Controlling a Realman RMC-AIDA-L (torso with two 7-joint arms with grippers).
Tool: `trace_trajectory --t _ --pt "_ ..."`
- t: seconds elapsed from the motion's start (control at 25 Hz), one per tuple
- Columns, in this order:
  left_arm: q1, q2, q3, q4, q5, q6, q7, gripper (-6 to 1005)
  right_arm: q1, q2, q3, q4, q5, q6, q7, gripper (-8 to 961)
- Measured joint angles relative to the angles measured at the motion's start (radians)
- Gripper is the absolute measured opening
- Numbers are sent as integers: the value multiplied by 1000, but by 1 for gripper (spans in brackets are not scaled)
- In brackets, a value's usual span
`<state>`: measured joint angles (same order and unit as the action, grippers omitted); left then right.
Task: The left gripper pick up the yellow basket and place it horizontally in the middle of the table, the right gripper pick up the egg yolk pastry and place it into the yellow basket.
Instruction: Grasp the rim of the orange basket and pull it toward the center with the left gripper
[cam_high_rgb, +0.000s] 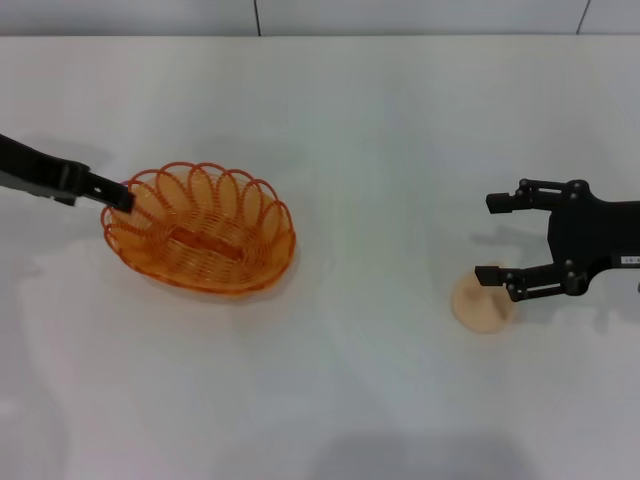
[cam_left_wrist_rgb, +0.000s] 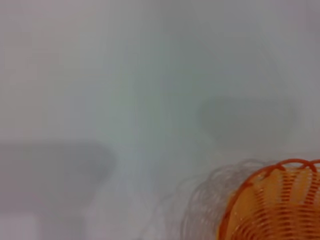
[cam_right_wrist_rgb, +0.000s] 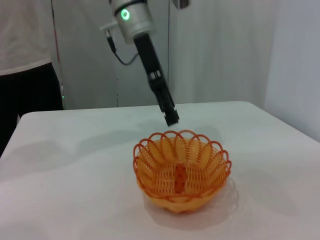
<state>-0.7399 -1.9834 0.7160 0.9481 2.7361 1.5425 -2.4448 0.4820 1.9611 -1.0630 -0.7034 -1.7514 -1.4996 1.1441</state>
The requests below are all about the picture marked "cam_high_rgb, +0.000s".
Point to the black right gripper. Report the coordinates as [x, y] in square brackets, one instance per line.
[595, 235]

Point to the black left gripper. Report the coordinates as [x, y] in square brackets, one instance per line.
[45, 172]

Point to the cream steamed bun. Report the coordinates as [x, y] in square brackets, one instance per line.
[480, 312]

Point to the orange woven plastic basket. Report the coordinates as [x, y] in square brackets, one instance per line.
[200, 240]

